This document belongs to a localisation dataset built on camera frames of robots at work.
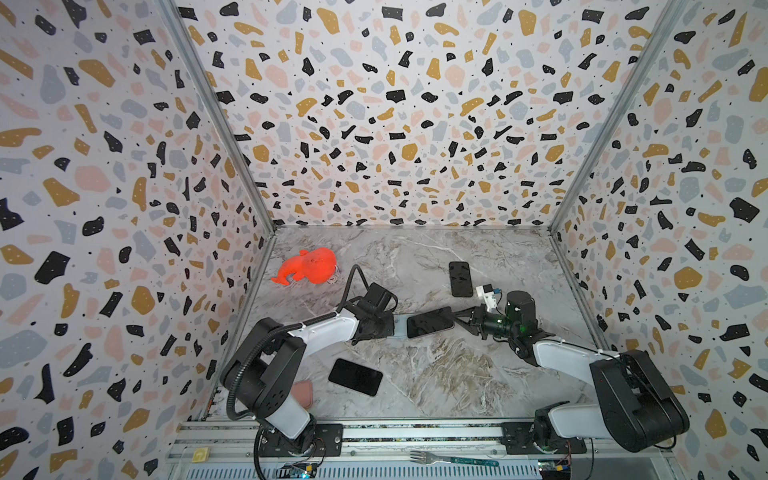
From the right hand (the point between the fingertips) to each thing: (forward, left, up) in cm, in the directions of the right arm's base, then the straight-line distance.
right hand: (448, 313), depth 82 cm
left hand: (+1, +16, -9) cm, 19 cm away
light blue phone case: (+2, +13, -11) cm, 17 cm away
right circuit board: (-34, -24, -15) cm, 44 cm away
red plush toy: (+20, +42, -6) cm, 47 cm away
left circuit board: (-35, +37, -13) cm, 52 cm away
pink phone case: (-17, +40, -14) cm, 46 cm away
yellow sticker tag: (-32, +60, -11) cm, 69 cm away
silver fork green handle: (-32, +7, -12) cm, 35 cm away
